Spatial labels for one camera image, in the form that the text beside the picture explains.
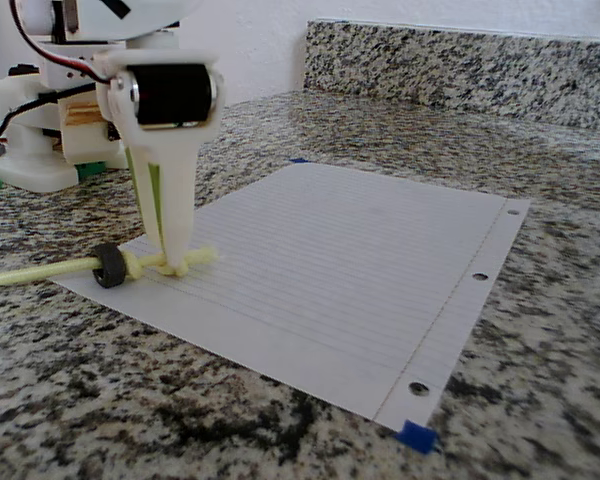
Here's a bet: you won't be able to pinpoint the black ring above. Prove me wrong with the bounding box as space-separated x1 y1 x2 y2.
90 243 129 290

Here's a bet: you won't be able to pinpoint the red black servo wires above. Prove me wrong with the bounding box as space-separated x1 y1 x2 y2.
8 0 116 86

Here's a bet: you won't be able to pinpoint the lined paper sheet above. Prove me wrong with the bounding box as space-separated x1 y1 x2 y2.
49 162 532 432

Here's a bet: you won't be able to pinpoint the yellow knotted rope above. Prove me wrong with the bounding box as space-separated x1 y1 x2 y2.
0 244 221 291

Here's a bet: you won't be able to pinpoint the granite backsplash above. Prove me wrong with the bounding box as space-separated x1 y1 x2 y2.
303 18 600 132

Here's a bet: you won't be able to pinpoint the black braided cable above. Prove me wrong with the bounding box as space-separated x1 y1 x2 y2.
0 82 99 151

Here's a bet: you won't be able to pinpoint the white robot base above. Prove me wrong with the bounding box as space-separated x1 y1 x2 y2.
0 62 131 194

